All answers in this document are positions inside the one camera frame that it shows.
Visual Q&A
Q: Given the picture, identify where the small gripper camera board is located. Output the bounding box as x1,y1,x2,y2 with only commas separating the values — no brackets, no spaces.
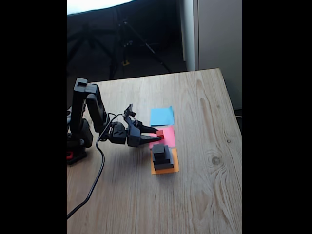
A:
123,104,137,118

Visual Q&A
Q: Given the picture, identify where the orange paper sheet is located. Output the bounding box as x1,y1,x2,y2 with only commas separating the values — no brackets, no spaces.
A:
151,148,180,175

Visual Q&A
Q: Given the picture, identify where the small black cube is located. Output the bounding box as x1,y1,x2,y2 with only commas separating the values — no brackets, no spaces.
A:
152,144,169,158

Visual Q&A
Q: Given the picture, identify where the medium black cube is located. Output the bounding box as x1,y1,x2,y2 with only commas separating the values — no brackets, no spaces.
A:
153,151,172,165

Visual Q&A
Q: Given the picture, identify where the bright white light panel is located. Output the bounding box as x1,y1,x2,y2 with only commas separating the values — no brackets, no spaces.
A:
67,0,137,15

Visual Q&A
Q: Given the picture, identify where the white cabinet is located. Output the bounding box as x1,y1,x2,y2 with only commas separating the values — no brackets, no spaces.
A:
180,0,243,110

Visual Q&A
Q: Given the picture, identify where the black light stand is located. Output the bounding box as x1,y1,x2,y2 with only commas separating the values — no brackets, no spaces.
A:
67,23,110,71

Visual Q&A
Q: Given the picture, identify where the black tripod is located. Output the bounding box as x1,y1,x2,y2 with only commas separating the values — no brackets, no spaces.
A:
107,19,173,80

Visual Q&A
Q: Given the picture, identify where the large grey cube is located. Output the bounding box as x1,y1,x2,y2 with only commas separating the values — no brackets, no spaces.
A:
153,159,175,171

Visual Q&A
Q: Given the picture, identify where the blue paper sheet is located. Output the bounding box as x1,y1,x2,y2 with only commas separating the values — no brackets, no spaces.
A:
150,106,175,127

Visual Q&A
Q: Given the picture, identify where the pink paper sheet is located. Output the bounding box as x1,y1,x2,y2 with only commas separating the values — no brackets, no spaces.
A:
149,126,176,150

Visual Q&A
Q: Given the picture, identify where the black cable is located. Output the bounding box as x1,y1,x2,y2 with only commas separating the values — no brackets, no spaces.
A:
67,113,124,220

